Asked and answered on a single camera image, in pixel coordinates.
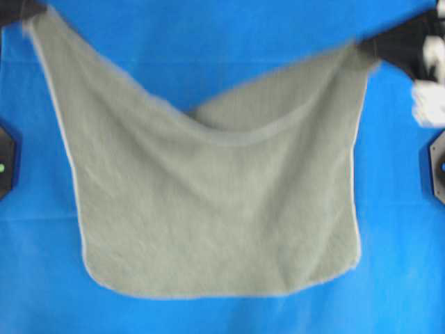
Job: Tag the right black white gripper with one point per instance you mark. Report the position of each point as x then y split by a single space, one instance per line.
416 47

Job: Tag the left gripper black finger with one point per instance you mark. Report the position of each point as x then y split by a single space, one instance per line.
12 11

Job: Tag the grey towel with white hem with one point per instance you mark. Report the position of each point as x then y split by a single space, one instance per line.
250 195

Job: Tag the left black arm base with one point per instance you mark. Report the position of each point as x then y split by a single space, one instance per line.
11 151

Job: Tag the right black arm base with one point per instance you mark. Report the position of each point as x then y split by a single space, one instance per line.
431 164

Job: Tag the blue table cloth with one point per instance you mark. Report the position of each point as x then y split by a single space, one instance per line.
186 52

